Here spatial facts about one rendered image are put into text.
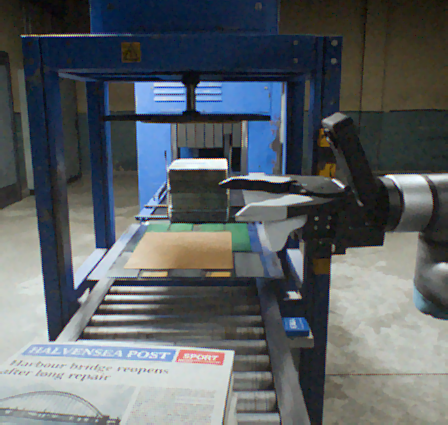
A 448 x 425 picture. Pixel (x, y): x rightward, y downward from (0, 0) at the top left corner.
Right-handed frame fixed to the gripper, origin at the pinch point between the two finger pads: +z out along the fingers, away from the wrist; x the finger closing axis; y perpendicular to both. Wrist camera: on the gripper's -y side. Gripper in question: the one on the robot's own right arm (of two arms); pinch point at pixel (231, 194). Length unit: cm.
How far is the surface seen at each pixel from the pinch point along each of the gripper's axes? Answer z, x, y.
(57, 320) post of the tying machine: 43, 84, 71
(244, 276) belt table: -19, 76, 54
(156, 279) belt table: 9, 79, 56
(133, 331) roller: 15, 45, 50
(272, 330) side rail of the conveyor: -19, 39, 49
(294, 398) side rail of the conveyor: -16, 13, 46
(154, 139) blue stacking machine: 7, 316, 58
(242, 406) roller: -5.8, 14.1, 47.2
